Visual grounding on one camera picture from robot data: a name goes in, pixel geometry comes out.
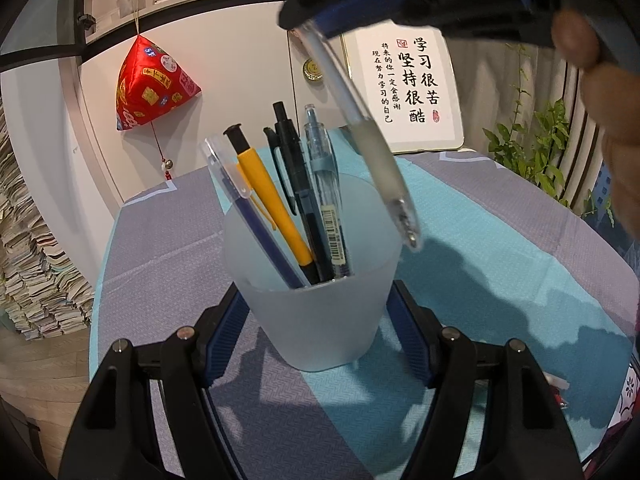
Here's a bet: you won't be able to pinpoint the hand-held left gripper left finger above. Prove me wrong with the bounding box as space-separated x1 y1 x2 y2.
57 280 251 480

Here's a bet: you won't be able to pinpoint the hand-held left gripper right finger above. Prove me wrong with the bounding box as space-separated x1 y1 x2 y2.
387 280 586 480

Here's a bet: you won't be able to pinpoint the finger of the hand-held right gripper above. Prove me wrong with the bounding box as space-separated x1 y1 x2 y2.
278 0 533 41

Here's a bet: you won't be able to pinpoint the frosted plastic cup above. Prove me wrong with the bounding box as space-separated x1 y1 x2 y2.
222 172 401 372

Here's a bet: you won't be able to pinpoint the thin blue pen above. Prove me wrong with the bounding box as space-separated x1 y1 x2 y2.
200 135 311 291

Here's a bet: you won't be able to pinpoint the yellow black pen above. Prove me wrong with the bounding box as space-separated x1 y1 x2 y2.
223 124 316 267

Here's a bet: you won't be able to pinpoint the white clear pen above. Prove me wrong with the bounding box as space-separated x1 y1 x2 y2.
297 19 423 251

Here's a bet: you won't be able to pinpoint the clear grey pen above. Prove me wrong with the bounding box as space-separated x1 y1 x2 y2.
303 104 353 281

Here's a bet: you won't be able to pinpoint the person's right hand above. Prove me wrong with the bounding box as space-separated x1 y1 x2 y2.
552 7 640 241

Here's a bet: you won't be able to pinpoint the ribbed beige panel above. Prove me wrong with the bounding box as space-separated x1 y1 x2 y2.
565 45 608 196

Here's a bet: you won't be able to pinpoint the framed calligraphy sign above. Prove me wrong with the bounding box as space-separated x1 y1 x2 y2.
340 22 465 156

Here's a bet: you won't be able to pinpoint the grey bookshelf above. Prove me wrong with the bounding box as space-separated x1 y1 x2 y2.
80 0 331 46

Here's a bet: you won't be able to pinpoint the green leafy plant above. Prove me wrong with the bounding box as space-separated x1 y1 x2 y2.
482 42 616 226

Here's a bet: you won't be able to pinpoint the tall stacks of papers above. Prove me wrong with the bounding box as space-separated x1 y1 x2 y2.
0 95 96 343

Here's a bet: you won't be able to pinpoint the floral printed cloth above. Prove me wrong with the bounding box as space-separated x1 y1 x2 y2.
606 362 640 433

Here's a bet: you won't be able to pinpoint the red pyramid hanging ornament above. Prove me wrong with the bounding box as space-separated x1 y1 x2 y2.
115 0 202 183

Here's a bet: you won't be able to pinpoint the wide glass cabinet door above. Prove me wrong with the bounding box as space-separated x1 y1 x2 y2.
0 0 96 76

